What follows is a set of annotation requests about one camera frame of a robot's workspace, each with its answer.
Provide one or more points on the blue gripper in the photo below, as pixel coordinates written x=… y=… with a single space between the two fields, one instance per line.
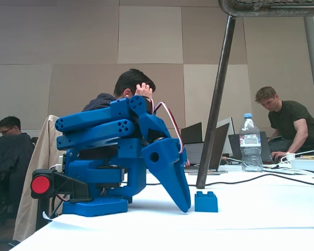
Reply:
x=160 y=159

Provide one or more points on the blue toy brick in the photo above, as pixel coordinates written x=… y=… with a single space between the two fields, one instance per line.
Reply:
x=206 y=204

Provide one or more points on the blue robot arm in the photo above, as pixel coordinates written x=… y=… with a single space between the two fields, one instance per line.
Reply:
x=94 y=120

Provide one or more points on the typing hand with orange wristband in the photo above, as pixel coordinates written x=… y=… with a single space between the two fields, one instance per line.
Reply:
x=187 y=162

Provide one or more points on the raised hand of hoodie person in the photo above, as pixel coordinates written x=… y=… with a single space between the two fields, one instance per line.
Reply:
x=143 y=91

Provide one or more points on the hand of green-shirt man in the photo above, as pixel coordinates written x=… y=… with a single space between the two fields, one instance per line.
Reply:
x=278 y=155

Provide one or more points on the laptop with lit screen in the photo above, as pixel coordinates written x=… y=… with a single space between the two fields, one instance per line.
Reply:
x=195 y=154

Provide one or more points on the black laptop lid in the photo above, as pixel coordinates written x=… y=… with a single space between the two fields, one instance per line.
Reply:
x=191 y=132

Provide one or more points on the dark grey open laptop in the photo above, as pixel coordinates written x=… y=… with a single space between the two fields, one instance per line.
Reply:
x=219 y=151

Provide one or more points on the silver laptop lid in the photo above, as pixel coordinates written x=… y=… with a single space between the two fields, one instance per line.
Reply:
x=226 y=123

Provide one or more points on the clear plastic water bottle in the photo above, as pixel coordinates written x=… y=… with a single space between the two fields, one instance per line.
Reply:
x=250 y=151

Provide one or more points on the dark metal slanted leg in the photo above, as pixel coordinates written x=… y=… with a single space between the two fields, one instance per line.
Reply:
x=217 y=104

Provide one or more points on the black laptop behind bottle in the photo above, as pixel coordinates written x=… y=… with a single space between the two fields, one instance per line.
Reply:
x=265 y=149

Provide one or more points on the dark-haired person in navy hoodie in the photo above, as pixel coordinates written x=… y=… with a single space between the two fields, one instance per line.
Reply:
x=125 y=81

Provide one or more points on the white cup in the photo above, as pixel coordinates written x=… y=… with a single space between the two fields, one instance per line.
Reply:
x=290 y=157

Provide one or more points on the white flat box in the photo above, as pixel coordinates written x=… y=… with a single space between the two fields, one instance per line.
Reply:
x=307 y=164

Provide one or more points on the man in dark green t-shirt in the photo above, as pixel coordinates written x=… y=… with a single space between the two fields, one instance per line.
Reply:
x=295 y=117

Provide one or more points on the black clamp with red knob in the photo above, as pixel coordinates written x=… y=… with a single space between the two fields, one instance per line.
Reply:
x=40 y=184

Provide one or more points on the beige jacket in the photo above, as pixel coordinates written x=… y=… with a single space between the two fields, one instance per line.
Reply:
x=34 y=170

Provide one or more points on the man with glasses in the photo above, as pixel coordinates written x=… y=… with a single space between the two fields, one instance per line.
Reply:
x=8 y=146

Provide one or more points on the dark metal frame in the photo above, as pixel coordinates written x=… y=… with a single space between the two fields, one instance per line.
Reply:
x=272 y=7

